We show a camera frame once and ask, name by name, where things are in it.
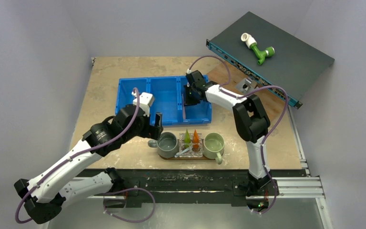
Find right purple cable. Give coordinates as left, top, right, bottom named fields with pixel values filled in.
left=186, top=55, right=289, bottom=216

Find pale green ceramic mug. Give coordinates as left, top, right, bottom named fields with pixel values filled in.
left=203, top=133, right=225, bottom=165

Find brown oval wooden tray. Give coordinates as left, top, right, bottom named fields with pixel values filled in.
left=161, top=156, right=210, bottom=161

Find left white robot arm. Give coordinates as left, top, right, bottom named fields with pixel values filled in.
left=14, top=104, right=163, bottom=224

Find green white pipe fitting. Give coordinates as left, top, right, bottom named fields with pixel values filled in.
left=241, top=32, right=275, bottom=65

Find orange toothpaste tube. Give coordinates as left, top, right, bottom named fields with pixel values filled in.
left=192, top=130, right=200, bottom=151

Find black aluminium base frame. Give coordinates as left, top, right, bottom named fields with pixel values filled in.
left=60, top=169, right=325, bottom=209

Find green toothpaste tube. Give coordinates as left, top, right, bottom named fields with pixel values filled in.
left=183, top=129, right=191, bottom=148

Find blue plastic bin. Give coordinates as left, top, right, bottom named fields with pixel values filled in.
left=115, top=76, right=212, bottom=126

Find small metal bracket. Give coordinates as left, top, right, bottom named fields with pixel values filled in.
left=235, top=77, right=258, bottom=94

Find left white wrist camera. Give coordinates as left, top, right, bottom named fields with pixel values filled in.
left=132, top=92, right=155, bottom=116

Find dark network switch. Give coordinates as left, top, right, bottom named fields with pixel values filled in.
left=206, top=12, right=335, bottom=109

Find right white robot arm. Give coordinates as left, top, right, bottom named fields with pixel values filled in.
left=184, top=70, right=271, bottom=194

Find clear acrylic holder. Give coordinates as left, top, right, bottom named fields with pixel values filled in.
left=178, top=133, right=203, bottom=157

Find grey ceramic mug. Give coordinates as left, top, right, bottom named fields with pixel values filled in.
left=148, top=132, right=179, bottom=159

